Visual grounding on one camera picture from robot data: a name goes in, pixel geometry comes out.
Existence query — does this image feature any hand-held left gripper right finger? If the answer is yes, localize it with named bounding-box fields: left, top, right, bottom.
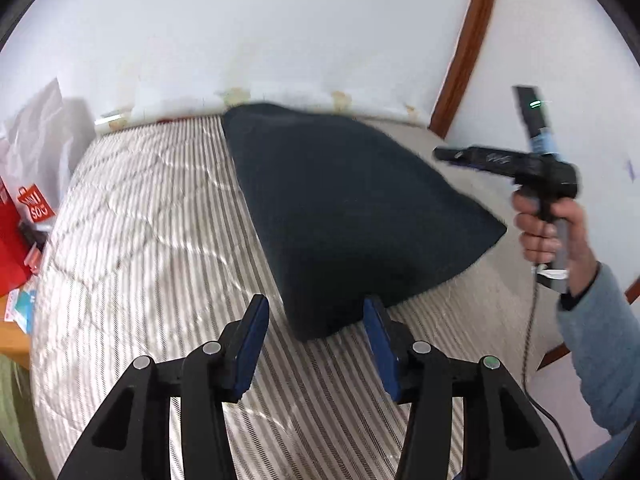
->
left=363, top=295, right=574, bottom=480

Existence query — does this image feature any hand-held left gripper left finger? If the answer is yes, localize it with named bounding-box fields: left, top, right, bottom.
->
left=57, top=294, right=271, bottom=480

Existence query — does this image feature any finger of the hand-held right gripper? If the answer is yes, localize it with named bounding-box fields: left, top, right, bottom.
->
left=433, top=145, right=525, bottom=178

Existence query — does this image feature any black t-shirt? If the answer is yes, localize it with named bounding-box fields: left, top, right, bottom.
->
left=221, top=102, right=508, bottom=343

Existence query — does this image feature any person's right forearm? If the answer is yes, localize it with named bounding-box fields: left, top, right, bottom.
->
left=556, top=261, right=640, bottom=463

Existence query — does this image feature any person's right hand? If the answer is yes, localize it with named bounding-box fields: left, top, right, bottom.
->
left=512, top=192, right=600, bottom=298

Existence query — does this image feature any brown wooden door trim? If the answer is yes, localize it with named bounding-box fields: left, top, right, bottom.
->
left=541, top=342, right=574, bottom=372
left=429, top=0, right=502, bottom=139

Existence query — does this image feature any striped quilted mattress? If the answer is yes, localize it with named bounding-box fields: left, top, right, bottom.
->
left=29, top=112, right=568, bottom=480

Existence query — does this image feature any white plastic-wrapped bedding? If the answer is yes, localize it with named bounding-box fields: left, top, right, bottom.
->
left=94, top=76, right=419, bottom=134

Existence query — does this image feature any white and blue booklet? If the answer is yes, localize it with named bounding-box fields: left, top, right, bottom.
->
left=4, top=289, right=39, bottom=334

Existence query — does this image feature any orange wooden table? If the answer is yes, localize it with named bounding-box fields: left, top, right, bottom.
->
left=0, top=320, right=35, bottom=370

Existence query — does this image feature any green cloth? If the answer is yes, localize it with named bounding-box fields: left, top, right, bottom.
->
left=0, top=355, right=32, bottom=453

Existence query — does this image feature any red shopping bag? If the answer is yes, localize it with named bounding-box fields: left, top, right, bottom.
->
left=0, top=176, right=57, bottom=300

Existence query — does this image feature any white plastic bag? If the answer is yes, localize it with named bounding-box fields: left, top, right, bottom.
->
left=0, top=76, right=97, bottom=208

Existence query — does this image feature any black cable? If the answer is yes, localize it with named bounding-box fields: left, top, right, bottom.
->
left=520, top=265, right=586, bottom=480

